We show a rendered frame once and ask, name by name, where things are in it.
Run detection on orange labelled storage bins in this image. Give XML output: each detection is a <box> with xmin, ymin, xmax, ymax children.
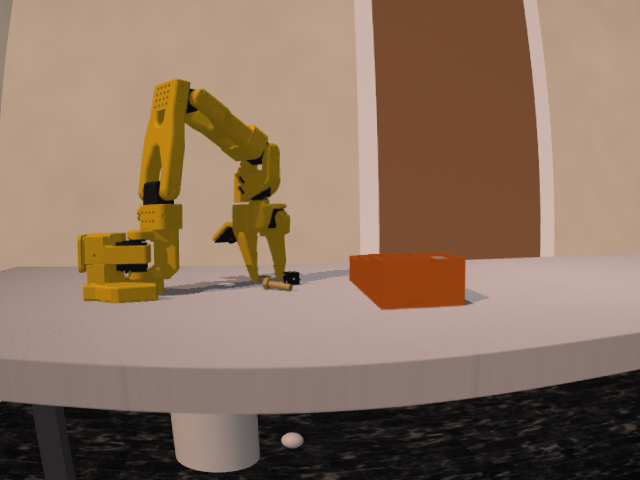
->
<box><xmin>349</xmin><ymin>252</ymin><xmax>466</xmax><ymax>310</ymax></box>

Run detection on black die with white pips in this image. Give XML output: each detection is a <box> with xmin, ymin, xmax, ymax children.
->
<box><xmin>283</xmin><ymin>271</ymin><xmax>300</xmax><ymax>285</ymax></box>

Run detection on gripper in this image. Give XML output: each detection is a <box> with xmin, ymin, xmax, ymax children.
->
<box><xmin>212</xmin><ymin>199</ymin><xmax>290</xmax><ymax>282</ymax></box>

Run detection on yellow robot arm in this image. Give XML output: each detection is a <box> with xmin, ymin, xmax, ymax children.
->
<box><xmin>81</xmin><ymin>79</ymin><xmax>280</xmax><ymax>303</ymax></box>

